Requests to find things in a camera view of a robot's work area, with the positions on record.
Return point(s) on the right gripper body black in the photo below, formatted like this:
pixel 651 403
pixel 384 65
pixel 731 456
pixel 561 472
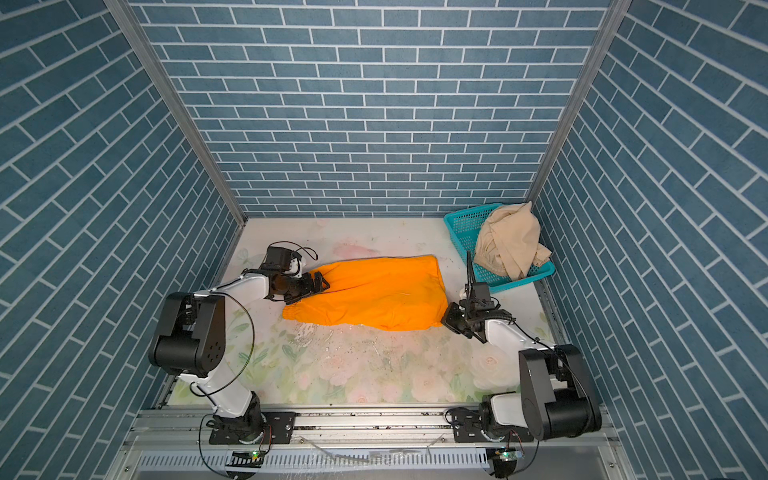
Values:
pixel 459 319

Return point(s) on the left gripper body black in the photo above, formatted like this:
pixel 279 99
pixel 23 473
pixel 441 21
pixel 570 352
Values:
pixel 292 287

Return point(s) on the orange shorts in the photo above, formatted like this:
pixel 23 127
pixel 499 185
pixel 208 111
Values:
pixel 389 293

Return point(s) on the teal plastic basket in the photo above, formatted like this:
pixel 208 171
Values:
pixel 464 227

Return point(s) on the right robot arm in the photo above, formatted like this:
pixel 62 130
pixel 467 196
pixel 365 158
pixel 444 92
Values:
pixel 554 398

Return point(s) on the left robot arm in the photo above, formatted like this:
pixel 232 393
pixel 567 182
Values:
pixel 190 343

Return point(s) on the beige shorts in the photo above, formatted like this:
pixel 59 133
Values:
pixel 509 242

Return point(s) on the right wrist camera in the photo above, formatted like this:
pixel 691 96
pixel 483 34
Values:
pixel 478 297

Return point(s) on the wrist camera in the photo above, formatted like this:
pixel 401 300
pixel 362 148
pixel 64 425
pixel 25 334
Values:
pixel 282 260
pixel 478 297

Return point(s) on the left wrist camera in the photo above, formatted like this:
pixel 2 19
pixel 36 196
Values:
pixel 282 260

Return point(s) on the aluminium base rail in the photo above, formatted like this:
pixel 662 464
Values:
pixel 364 442

